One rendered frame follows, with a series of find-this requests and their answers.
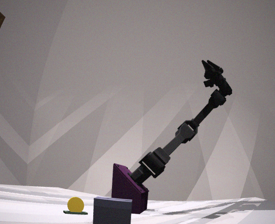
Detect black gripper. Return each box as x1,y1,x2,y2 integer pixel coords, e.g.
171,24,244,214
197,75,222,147
202,60,226,87

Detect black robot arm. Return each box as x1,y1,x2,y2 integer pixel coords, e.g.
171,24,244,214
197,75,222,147
127,82,232,186

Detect gold coin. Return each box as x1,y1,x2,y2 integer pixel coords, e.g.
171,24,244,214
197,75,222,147
67,197,84,212

